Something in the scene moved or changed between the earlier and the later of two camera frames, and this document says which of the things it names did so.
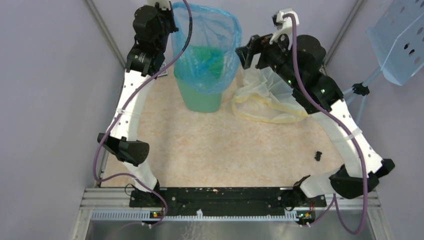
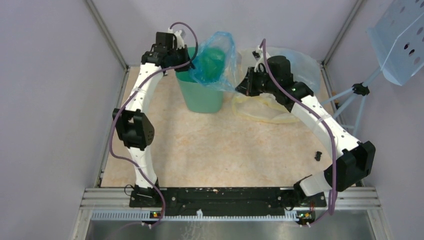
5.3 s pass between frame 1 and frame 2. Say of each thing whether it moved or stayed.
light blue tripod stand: stayed
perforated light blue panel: stayed
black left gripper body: moved
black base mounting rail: stayed
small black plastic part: stayed
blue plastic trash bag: moved
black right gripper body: moved
